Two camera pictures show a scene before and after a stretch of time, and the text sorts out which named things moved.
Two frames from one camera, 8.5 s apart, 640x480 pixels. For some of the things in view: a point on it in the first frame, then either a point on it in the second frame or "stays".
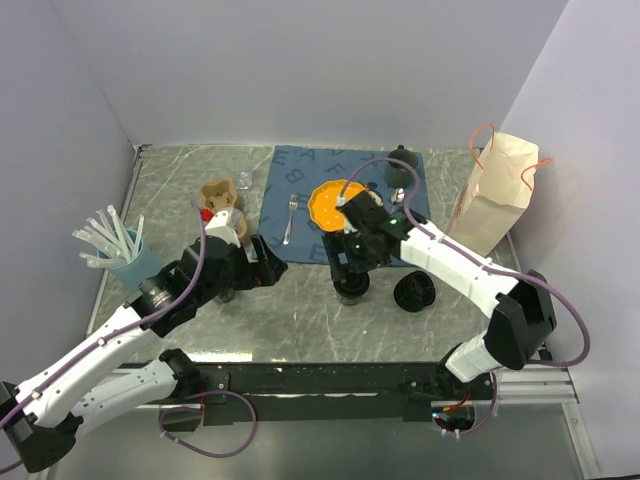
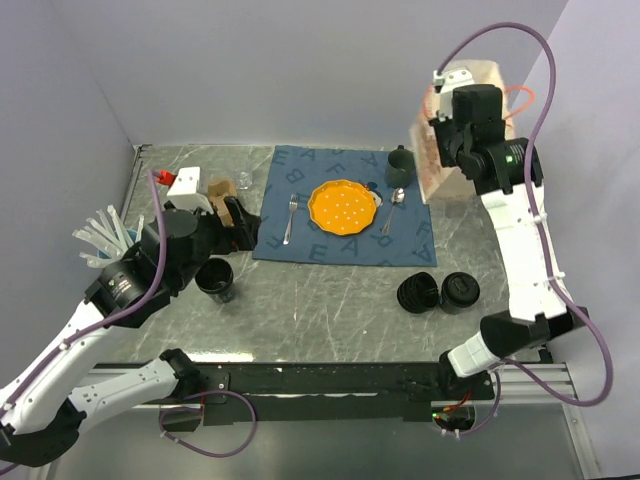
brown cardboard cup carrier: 217,194 stays
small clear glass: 243,181 stays
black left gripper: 265,271 to 246,224
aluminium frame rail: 536,385 stays
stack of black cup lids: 414,291 stays
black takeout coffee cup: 351,290 to 458,290
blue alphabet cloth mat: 288,234 stays
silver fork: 293,205 stays
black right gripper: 339,242 to 440,124
